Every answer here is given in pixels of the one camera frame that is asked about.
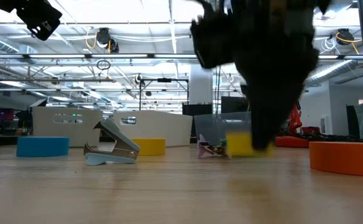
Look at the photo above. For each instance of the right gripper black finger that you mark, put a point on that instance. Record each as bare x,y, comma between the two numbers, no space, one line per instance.
268,109

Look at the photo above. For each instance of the yellow mini stapler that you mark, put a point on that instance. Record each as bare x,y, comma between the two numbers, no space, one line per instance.
239,144

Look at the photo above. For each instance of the purple staple remover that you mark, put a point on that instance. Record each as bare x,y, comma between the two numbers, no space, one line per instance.
209,151

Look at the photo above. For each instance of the orange tape roll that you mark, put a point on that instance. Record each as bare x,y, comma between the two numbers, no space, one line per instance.
346,158

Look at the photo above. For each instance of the yellow tape roll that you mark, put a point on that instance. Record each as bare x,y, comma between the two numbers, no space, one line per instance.
152,146

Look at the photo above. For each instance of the blue tape roll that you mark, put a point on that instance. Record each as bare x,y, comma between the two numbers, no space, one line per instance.
41,147

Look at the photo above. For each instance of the light blue staple remover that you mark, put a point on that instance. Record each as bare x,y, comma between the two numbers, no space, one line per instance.
122,141

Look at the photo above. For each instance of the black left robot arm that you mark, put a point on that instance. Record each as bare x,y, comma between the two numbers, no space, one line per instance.
10,4

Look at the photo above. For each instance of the red desk lamp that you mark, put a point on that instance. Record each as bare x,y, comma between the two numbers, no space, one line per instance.
295,119

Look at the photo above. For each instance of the black monitor back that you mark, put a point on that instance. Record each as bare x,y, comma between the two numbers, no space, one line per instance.
234,105
200,109

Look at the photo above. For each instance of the dark translucent plastic bin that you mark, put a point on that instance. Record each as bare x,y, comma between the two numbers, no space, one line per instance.
212,127

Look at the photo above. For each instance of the light grey plastic bin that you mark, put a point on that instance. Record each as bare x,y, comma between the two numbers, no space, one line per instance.
44,127

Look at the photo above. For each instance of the white plastic bin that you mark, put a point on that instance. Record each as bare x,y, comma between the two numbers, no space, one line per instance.
163,127

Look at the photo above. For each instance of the black stand frame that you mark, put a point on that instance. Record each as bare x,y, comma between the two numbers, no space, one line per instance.
164,80

